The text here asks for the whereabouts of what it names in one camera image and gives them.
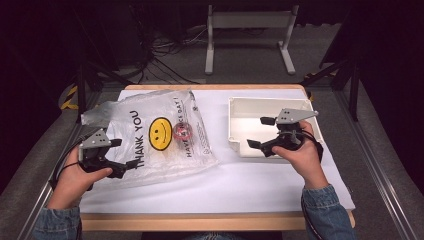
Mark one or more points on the small red and white object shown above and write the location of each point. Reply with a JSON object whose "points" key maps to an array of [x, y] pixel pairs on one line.
{"points": [[182, 131]]}

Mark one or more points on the white metal stand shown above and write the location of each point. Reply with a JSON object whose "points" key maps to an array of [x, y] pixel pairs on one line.
{"points": [[248, 20]]}

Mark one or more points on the person's left hand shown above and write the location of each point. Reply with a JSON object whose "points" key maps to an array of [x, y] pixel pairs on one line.
{"points": [[75, 181]]}

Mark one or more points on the black tripod stand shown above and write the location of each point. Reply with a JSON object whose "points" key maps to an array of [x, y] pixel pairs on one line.
{"points": [[353, 83], [87, 76]]}

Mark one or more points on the person's right hand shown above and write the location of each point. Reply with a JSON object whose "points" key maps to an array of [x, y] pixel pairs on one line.
{"points": [[305, 163]]}

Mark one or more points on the white table cover sheet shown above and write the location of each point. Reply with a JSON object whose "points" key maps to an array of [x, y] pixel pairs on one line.
{"points": [[233, 186]]}

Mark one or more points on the clear plastic smiley bag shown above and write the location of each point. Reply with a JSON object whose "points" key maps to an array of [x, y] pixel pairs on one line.
{"points": [[166, 156]]}

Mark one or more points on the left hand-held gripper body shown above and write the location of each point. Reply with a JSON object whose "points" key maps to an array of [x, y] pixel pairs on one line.
{"points": [[95, 156]]}

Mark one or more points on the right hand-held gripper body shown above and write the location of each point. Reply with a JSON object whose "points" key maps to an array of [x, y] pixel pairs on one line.
{"points": [[289, 133]]}

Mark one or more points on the white plastic tray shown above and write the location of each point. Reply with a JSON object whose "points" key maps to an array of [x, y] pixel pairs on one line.
{"points": [[246, 126]]}

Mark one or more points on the aluminium frame rail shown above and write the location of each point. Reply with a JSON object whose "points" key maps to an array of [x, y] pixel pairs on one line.
{"points": [[373, 160], [46, 186]]}

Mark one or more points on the yellow and black striped tape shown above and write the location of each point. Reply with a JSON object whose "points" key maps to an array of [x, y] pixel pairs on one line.
{"points": [[70, 98]]}

